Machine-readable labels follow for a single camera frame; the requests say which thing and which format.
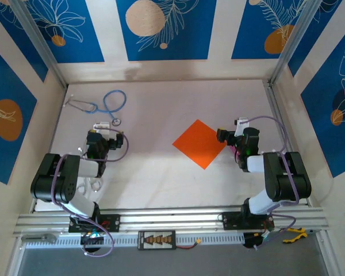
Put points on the orange paper sheet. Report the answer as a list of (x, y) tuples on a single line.
[(199, 143)]

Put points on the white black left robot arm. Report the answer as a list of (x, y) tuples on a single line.
[(51, 178)]

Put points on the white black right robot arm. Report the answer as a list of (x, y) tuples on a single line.
[(290, 178)]

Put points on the blue stethoscope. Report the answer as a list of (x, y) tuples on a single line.
[(116, 122)]

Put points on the clear plastic glasses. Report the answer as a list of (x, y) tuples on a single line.
[(89, 184)]

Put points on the black power distribution board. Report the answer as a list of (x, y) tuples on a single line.
[(156, 240)]

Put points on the yellow black pliers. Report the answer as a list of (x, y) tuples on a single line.
[(300, 233)]

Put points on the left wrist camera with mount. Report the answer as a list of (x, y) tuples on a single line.
[(102, 126)]

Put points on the aluminium side rail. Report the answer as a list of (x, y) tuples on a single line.
[(276, 109)]

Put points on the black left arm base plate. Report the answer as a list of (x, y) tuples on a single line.
[(112, 222)]

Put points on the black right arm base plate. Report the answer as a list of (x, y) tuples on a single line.
[(233, 220)]

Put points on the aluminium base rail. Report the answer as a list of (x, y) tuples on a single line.
[(172, 218)]

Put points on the aluminium frame post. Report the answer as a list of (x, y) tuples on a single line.
[(37, 40), (293, 40)]

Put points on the grey metal bracket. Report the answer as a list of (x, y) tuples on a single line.
[(37, 238)]

